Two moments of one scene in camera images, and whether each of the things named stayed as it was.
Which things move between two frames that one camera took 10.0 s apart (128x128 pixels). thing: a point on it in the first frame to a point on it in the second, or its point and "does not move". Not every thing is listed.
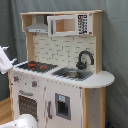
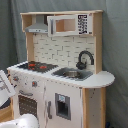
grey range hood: (39, 27) does not move
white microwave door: (62, 25) does not move
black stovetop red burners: (37, 66) does not move
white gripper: (5, 62) to (7, 91)
